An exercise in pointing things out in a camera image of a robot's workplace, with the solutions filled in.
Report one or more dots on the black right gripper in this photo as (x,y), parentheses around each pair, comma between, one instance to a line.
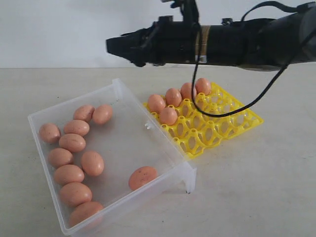
(165,41)

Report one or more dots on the brown egg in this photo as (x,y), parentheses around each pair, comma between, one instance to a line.
(84,113)
(49,133)
(102,114)
(156,103)
(84,211)
(202,85)
(75,193)
(173,97)
(188,91)
(67,174)
(92,163)
(168,116)
(59,157)

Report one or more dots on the brown egg third row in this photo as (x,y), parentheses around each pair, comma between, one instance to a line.
(72,142)

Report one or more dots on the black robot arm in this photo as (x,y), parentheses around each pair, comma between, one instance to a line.
(257,44)

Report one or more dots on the brown egg top back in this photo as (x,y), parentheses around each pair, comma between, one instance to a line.
(84,113)

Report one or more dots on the brown egg second row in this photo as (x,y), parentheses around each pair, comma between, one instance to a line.
(77,126)

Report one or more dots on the yellow plastic egg tray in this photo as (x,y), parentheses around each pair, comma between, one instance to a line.
(195,132)

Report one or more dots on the clear plastic box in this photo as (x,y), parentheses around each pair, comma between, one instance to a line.
(130,140)

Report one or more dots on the brown egg lone right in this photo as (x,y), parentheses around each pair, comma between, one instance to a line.
(142,176)

